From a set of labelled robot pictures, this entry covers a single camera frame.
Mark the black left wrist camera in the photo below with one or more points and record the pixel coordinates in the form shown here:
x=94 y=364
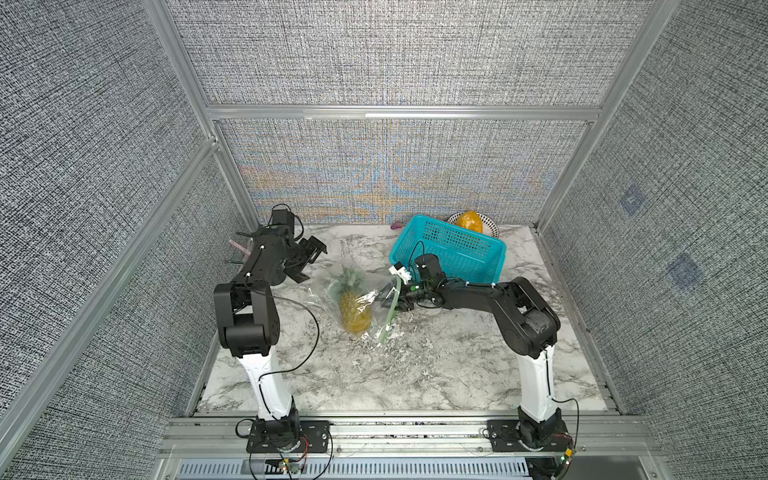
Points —
x=281 y=215

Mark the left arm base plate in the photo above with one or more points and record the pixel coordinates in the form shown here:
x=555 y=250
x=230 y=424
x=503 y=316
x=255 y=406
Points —
x=289 y=437

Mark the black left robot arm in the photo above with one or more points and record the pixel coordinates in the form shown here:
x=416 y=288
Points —
x=247 y=317

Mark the patterned black white bowl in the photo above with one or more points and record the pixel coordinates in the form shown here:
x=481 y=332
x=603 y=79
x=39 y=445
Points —
x=490 y=227

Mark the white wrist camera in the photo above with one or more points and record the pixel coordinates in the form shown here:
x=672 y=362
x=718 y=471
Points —
x=402 y=272

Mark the teal plastic perforated basket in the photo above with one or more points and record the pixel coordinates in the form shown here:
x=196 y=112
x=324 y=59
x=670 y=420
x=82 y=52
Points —
x=462 y=253

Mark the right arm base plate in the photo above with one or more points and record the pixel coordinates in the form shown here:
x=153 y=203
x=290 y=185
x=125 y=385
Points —
x=527 y=436

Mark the clear zip-top bag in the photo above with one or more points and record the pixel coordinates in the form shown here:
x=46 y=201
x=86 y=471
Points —
x=383 y=291

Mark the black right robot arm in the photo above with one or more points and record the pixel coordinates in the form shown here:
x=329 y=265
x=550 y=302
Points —
x=527 y=324

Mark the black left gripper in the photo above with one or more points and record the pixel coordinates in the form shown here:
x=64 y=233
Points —
x=312 y=247

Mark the orange round fruit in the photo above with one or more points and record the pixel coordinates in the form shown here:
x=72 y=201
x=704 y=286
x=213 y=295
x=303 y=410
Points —
x=470 y=220

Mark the yellow toy pineapple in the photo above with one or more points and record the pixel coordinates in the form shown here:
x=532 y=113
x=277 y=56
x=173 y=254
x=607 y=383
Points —
x=354 y=304

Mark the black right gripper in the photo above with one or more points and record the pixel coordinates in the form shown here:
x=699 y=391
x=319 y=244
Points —
x=402 y=300

